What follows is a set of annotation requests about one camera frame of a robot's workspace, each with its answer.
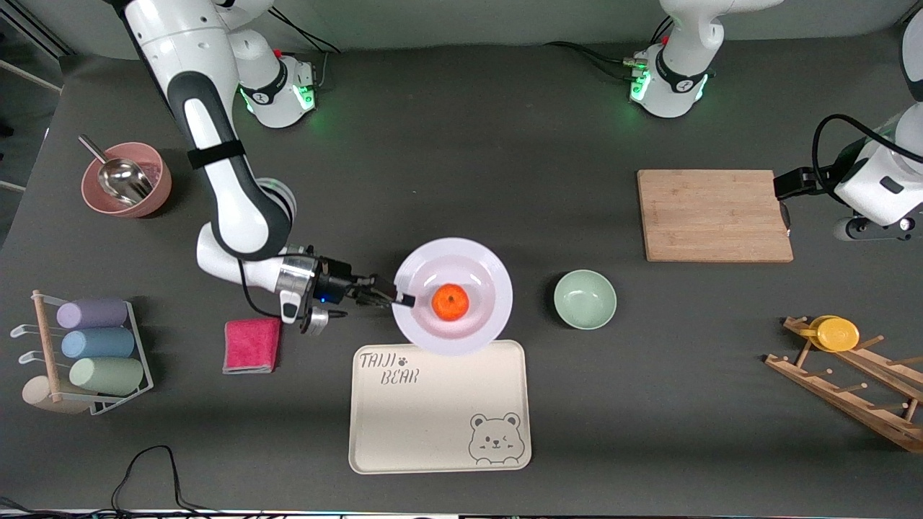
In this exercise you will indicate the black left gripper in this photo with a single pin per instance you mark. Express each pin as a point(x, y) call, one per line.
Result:
point(792, 184)

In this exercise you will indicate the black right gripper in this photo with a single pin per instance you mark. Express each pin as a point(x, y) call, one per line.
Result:
point(336, 277)

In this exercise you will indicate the orange mandarin fruit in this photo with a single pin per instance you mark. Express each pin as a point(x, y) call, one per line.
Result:
point(451, 303)

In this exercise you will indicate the white round plate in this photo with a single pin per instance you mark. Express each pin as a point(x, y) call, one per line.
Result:
point(476, 267)

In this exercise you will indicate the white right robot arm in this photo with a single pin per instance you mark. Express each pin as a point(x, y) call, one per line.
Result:
point(238, 209)

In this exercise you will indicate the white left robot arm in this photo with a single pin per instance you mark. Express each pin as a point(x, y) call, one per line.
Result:
point(880, 180)

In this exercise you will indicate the wooden cutting board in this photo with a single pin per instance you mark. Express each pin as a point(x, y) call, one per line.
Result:
point(714, 216)

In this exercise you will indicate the cream bear print tray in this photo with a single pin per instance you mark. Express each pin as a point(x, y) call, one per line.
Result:
point(433, 418)

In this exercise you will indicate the pink folded cloth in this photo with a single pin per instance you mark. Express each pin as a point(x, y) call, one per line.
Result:
point(252, 346)

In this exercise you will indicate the yellow plastic cup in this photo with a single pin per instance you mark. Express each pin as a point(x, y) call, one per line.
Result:
point(836, 334)

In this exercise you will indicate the pale green bowl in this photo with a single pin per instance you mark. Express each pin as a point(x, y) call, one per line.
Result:
point(585, 300)

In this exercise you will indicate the wooden dish drying rack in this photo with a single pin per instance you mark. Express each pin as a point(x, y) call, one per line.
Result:
point(858, 404)

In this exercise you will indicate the pink ribbed bowl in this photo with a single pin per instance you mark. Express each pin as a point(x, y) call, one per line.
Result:
point(162, 184)

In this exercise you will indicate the metal scoop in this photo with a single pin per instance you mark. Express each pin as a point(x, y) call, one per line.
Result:
point(122, 179)

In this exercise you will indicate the green cup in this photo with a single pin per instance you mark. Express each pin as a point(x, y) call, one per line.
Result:
point(108, 375)

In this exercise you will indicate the blue cup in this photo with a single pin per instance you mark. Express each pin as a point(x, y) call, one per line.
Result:
point(99, 344)

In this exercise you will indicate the purple cup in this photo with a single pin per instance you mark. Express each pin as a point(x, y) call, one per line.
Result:
point(94, 313)

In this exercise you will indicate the beige cup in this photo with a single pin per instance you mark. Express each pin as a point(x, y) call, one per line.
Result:
point(40, 396)

